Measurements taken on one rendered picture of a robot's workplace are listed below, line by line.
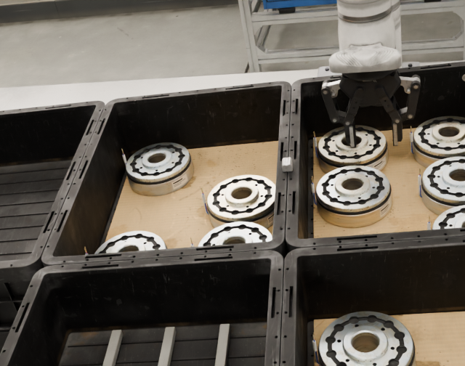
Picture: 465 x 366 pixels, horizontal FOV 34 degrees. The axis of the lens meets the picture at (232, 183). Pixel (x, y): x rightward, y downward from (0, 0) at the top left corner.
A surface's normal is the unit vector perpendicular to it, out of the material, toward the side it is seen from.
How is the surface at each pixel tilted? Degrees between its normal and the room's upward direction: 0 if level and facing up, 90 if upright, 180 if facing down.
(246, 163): 0
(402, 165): 0
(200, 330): 0
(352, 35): 83
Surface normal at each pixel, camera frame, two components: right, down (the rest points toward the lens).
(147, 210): -0.16, -0.80
